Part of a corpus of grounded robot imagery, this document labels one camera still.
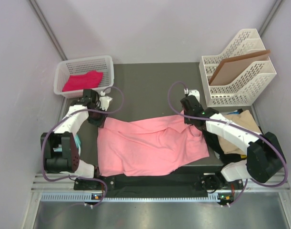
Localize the pink t-shirt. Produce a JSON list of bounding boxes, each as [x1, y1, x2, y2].
[[97, 115, 209, 177]]

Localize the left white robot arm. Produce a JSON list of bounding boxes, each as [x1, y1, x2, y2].
[[40, 89, 112, 189]]

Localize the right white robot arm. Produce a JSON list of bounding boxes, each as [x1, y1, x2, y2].
[[181, 95, 286, 189]]

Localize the magenta folded t-shirt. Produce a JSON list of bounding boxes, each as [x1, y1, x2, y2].
[[62, 71, 103, 92]]

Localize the white plastic mesh basket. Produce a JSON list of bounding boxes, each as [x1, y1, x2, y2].
[[53, 55, 114, 99]]

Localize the black t-shirt with blue print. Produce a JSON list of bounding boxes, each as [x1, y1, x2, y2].
[[202, 108, 264, 165]]

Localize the teal headphones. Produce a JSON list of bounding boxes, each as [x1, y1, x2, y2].
[[74, 134, 81, 156]]

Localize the brown cardboard sheet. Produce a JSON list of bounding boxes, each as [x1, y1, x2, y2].
[[209, 50, 271, 86]]

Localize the white perforated file organizer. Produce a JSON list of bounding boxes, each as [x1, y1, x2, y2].
[[199, 29, 277, 107]]

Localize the beige folded t-shirt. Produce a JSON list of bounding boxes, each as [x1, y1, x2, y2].
[[218, 109, 262, 155]]

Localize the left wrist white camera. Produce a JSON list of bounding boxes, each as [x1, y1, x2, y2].
[[99, 91, 113, 111]]

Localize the wrist white camera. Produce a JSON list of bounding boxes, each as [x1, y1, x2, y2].
[[184, 88, 200, 102], [99, 91, 113, 111]]

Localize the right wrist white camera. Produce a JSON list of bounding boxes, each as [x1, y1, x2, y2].
[[184, 88, 200, 102]]

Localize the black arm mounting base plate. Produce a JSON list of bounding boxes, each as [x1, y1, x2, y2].
[[73, 174, 246, 198]]

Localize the aluminium frame rail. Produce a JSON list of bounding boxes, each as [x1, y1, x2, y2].
[[30, 174, 291, 191]]

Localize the grey slotted cable duct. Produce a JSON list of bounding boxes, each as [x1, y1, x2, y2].
[[40, 192, 234, 203]]

